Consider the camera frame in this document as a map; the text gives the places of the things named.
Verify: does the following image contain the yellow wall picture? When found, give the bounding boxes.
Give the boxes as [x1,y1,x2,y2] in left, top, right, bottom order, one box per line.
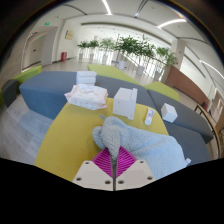
[64,30,75,41]

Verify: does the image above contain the tall white box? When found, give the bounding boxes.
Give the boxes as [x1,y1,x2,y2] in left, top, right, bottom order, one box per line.
[112,87,138,121]

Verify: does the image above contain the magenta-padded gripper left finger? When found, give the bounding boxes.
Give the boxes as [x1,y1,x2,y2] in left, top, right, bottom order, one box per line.
[72,147,115,192]

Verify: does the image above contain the black metal framed table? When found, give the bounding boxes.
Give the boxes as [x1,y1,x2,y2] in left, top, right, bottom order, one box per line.
[194,103,224,158]

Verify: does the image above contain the long green upholstered bench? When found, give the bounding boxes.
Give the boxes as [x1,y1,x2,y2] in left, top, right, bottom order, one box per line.
[12,64,43,85]

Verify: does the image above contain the ceiling strip lights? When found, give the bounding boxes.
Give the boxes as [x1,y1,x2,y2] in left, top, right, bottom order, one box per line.
[101,0,224,79]

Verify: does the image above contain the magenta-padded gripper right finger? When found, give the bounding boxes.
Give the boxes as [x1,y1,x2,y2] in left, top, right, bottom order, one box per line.
[114,146,156,192]

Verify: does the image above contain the light blue towel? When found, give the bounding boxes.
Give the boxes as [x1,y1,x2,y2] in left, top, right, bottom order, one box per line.
[92,114,192,181]

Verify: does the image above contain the grey upholstered bench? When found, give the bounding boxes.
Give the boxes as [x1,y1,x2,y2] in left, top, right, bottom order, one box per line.
[147,89,214,144]
[163,120,213,166]

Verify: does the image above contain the small white cube box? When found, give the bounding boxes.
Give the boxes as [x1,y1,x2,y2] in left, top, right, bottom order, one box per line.
[160,102,179,124]

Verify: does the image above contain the white wet wipes pack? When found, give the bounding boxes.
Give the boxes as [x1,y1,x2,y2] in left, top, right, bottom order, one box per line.
[64,83,109,111]

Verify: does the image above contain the dark grey ottoman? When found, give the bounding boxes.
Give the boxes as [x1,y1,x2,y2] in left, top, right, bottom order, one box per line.
[1,78,19,108]

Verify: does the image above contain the blue upholstered bench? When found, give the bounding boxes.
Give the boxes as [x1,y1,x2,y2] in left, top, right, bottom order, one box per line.
[18,70,158,120]

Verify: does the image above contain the row of potted plants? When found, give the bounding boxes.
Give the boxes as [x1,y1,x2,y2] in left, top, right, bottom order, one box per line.
[76,34,179,83]

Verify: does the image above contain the white tube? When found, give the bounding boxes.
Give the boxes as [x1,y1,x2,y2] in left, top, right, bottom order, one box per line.
[144,107,156,126]

